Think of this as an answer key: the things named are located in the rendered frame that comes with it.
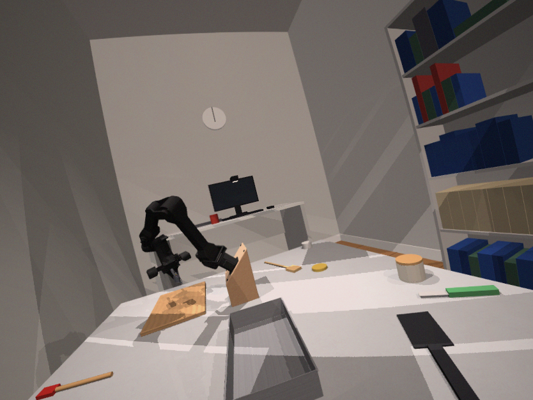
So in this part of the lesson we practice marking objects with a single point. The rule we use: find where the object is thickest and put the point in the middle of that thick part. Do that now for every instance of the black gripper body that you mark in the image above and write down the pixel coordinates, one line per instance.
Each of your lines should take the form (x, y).
(153, 272)

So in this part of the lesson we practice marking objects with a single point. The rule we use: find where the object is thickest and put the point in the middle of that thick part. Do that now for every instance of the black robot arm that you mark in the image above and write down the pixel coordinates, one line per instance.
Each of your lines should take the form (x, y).
(173, 210)

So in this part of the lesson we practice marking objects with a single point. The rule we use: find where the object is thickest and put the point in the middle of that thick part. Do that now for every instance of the black spatula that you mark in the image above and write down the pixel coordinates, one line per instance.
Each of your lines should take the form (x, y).
(424, 332)

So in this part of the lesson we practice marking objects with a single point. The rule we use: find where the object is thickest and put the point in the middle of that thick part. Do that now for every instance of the grey cylindrical container with tan lid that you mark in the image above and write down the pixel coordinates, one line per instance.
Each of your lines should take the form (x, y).
(410, 268)

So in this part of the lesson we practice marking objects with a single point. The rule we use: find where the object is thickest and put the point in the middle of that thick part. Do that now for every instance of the yellow flat disc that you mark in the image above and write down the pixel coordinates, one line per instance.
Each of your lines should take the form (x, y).
(319, 267)

